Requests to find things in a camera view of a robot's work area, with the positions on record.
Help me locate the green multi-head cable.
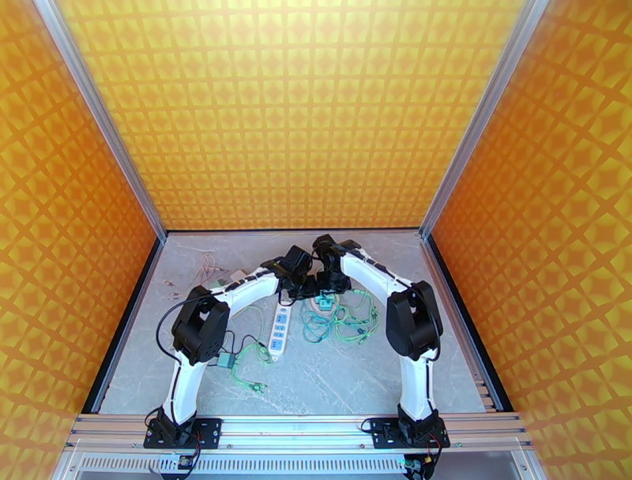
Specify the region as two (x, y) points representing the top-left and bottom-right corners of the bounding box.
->
(231, 343), (273, 396)

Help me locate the aluminium mounting rail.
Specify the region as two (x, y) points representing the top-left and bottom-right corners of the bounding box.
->
(64, 413), (534, 450)

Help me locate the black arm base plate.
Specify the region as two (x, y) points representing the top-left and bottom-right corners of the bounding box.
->
(369, 417), (451, 450)
(143, 418), (224, 450)

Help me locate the pink multi-head cable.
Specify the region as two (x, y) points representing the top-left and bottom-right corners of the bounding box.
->
(163, 251), (231, 302)

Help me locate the white power strip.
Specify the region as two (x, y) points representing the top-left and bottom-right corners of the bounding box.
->
(266, 302), (291, 362)

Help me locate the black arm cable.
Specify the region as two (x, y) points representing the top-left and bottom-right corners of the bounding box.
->
(156, 294), (218, 367)

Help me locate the vented metal panel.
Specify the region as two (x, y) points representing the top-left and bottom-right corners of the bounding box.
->
(49, 449), (544, 480)

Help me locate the aluminium frame post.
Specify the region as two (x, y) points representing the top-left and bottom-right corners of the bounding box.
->
(418, 0), (550, 240)
(33, 0), (168, 244)

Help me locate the short black USB cable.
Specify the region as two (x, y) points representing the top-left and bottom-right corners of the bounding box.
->
(231, 330), (268, 358)

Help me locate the light green USB cable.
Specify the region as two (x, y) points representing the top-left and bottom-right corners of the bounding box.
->
(340, 290), (382, 345)
(334, 303), (369, 345)

